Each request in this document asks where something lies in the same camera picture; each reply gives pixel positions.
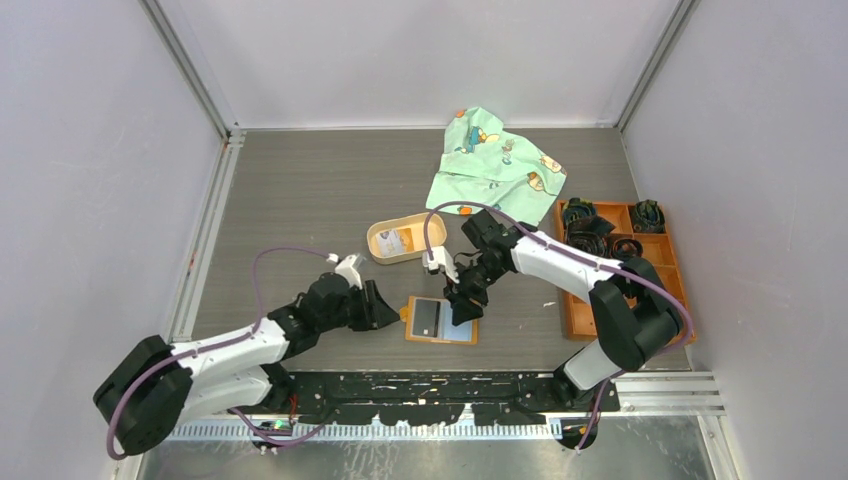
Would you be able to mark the green cartoon cloth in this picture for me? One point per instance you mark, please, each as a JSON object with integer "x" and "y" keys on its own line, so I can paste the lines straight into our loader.
{"x": 482, "y": 163}

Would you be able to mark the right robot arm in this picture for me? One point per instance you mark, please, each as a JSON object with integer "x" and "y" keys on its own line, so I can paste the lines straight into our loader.
{"x": 635, "y": 316}

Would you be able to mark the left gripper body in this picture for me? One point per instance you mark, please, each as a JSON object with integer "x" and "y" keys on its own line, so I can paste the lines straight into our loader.
{"x": 357, "y": 312}

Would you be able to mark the black credit card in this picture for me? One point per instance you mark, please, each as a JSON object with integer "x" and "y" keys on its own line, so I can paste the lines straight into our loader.
{"x": 426, "y": 318}

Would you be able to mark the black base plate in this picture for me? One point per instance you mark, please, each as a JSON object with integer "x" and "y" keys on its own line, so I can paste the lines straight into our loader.
{"x": 494, "y": 398}

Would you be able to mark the beige oval tray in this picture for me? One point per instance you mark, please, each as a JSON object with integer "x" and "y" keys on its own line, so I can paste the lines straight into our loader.
{"x": 436, "y": 229}

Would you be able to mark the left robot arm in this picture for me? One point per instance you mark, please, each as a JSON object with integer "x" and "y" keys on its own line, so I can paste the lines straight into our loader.
{"x": 159, "y": 386}

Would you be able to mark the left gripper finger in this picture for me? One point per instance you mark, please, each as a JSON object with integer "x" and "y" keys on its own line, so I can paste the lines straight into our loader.
{"x": 382, "y": 318}
{"x": 374, "y": 301}

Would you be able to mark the dark bundle in corner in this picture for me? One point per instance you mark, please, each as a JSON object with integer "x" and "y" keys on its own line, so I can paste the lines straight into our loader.
{"x": 647, "y": 217}

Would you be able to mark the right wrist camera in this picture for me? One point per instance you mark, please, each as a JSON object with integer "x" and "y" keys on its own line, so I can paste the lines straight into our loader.
{"x": 437, "y": 260}

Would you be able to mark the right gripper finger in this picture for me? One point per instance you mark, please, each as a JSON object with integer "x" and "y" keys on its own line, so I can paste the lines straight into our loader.
{"x": 464, "y": 310}
{"x": 478, "y": 297}

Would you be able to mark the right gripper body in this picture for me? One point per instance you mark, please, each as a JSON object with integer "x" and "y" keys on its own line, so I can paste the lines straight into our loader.
{"x": 477, "y": 277}

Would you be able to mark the orange leather card holder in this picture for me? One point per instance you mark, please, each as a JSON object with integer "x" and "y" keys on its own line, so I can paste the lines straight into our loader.
{"x": 465, "y": 334}

